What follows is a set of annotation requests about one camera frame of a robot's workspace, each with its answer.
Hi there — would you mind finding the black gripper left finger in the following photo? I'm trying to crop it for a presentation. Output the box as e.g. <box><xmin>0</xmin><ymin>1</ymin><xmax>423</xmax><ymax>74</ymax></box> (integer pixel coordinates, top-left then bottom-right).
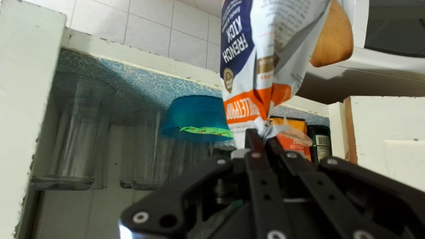
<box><xmin>119</xmin><ymin>127</ymin><xmax>293</xmax><ymax>239</ymax></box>

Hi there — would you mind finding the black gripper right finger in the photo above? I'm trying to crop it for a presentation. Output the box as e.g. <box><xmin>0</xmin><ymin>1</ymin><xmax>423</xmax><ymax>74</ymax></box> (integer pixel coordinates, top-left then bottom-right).
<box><xmin>265</xmin><ymin>137</ymin><xmax>425</xmax><ymax>239</ymax></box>

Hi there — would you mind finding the orange packet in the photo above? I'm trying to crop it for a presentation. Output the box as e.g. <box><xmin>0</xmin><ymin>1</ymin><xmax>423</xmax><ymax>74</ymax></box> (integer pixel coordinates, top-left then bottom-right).
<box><xmin>269</xmin><ymin>115</ymin><xmax>314</xmax><ymax>162</ymax></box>

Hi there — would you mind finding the closed white cabinet door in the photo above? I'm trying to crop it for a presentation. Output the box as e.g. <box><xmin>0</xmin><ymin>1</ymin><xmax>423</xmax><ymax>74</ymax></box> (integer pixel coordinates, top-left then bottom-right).
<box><xmin>342</xmin><ymin>94</ymin><xmax>425</xmax><ymax>192</ymax></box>

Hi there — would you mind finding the open white cabinet door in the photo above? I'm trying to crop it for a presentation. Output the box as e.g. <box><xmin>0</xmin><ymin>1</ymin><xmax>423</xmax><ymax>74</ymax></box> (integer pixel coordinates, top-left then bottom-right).
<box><xmin>0</xmin><ymin>0</ymin><xmax>70</xmax><ymax>239</ymax></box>

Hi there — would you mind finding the dark jar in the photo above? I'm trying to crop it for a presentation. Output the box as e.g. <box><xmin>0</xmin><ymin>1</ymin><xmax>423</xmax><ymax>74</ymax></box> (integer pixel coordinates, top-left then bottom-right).
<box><xmin>311</xmin><ymin>133</ymin><xmax>334</xmax><ymax>162</ymax></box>

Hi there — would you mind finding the teal blue bowl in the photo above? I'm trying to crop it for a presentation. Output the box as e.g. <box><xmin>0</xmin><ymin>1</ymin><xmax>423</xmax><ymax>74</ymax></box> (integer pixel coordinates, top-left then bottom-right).
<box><xmin>161</xmin><ymin>94</ymin><xmax>234</xmax><ymax>142</ymax></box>

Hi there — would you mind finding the clear drinking glass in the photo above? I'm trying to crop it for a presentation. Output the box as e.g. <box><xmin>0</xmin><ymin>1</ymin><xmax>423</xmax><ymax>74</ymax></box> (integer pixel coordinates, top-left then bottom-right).
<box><xmin>30</xmin><ymin>73</ymin><xmax>113</xmax><ymax>192</ymax></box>
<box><xmin>119</xmin><ymin>109</ymin><xmax>169</xmax><ymax>192</ymax></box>

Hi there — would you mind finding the wooden spoon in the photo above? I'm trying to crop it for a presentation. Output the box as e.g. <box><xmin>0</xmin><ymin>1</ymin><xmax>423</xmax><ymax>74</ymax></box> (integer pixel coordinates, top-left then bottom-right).
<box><xmin>310</xmin><ymin>0</ymin><xmax>355</xmax><ymax>69</ymax></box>

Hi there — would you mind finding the white microwave oven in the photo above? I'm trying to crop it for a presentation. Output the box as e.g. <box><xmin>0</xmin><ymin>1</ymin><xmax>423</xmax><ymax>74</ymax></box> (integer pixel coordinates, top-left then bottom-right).
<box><xmin>295</xmin><ymin>0</ymin><xmax>425</xmax><ymax>106</ymax></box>

